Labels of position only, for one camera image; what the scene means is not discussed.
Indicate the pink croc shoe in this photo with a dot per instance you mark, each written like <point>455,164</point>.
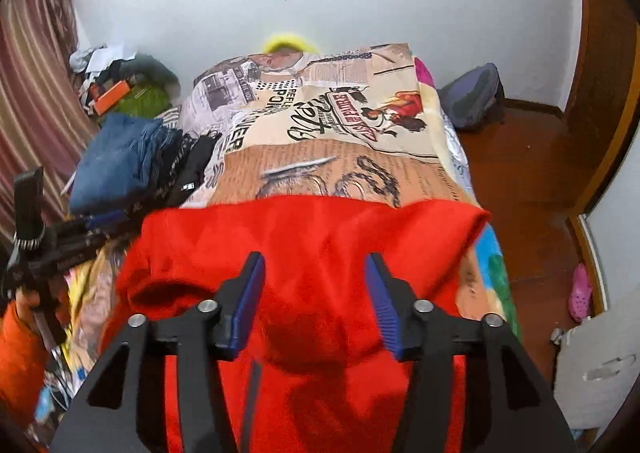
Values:
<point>579,300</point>

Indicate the orange left sleeve forearm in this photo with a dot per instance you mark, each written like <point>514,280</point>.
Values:
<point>23,359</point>

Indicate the red jacket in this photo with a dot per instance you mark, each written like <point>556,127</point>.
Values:
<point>315,376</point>

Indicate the black patterned garment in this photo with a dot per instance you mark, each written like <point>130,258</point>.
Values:
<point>180,175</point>

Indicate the brown wooden door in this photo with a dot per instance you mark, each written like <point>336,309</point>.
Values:
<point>602,112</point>

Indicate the blue denim jeans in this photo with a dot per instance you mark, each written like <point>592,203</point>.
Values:
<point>130,159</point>

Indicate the printed newspaper-pattern bedspread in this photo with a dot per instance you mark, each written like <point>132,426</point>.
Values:
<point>365,124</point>

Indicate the green patterned cloth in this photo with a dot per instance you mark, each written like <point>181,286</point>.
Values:
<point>143,100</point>

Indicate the orange box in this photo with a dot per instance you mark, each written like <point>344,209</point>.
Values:
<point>109,98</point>

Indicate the left hand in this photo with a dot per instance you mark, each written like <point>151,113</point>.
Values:
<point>27,301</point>

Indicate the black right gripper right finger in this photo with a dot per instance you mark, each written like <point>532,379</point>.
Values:
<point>466,373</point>

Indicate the striped curtain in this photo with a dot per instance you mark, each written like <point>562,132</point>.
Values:
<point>42,121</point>

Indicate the blue grey backpack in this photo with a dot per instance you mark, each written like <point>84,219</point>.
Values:
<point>474,99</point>

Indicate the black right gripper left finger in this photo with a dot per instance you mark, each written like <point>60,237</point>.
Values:
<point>154,369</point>

